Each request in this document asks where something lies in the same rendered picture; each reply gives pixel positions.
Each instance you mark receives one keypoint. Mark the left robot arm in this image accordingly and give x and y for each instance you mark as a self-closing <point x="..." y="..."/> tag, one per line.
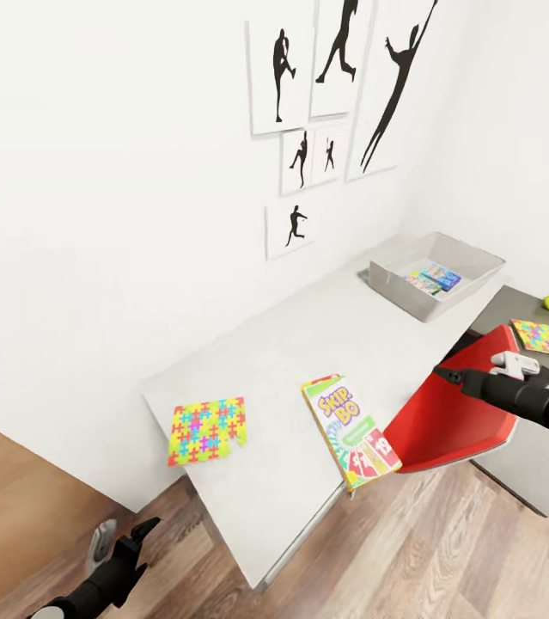
<point x="110" y="577"/>

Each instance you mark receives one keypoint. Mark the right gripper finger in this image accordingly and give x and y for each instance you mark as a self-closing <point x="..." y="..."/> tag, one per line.
<point x="454" y="376"/>

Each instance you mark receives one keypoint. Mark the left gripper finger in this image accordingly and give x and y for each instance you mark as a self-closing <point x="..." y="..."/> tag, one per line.
<point x="142" y="530"/>
<point x="138" y="574"/>

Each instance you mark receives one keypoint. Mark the jigsaw puzzle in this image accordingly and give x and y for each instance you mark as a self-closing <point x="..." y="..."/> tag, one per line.
<point x="534" y="336"/>
<point x="201" y="430"/>

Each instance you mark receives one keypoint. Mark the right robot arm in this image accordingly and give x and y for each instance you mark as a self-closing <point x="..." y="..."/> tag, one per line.
<point x="505" y="387"/>

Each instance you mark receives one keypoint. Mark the board game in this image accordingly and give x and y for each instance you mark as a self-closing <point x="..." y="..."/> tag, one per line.
<point x="442" y="276"/>
<point x="424" y="283"/>
<point x="359" y="447"/>

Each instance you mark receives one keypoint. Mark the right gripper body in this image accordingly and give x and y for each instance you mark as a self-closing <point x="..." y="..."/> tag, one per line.
<point x="495" y="389"/>

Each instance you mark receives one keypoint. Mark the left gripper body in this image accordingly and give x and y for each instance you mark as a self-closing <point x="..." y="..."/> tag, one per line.
<point x="113" y="579"/>

